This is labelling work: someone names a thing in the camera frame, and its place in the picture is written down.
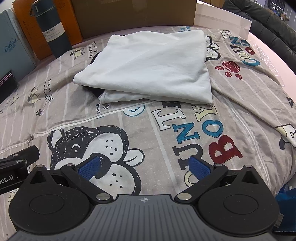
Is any orange box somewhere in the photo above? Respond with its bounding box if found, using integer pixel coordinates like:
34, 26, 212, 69
11, 0, 83, 61

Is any blue-grey box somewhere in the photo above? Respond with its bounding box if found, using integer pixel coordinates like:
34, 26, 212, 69
0, 9, 37, 80

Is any white flat box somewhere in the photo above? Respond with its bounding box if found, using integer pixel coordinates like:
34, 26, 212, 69
194, 0, 252, 39

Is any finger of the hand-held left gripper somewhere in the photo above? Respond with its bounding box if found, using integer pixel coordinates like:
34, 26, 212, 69
0, 146, 40, 179

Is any printed cartoon blanket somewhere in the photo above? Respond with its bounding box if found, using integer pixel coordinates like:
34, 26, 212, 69
0, 24, 296, 202

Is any white folded garment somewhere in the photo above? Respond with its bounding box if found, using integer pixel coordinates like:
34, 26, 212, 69
73, 30, 213, 104

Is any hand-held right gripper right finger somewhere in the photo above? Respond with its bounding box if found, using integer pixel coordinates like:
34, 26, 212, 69
174, 156, 266, 203

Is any small black packet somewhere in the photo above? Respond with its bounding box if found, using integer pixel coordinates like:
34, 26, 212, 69
0, 70, 19, 103

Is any blue bag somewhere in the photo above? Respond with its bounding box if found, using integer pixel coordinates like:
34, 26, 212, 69
274, 183, 296, 232

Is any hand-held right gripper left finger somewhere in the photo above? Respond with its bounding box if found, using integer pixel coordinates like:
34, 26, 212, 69
22, 156, 111, 202

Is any brown cardboard box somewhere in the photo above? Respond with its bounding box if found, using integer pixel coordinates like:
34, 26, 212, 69
69, 0, 197, 40

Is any black leather sofa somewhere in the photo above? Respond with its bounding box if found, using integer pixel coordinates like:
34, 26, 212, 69
222, 0, 296, 76

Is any dark teal bottle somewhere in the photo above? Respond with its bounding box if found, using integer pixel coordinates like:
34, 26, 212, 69
31, 0, 73, 59

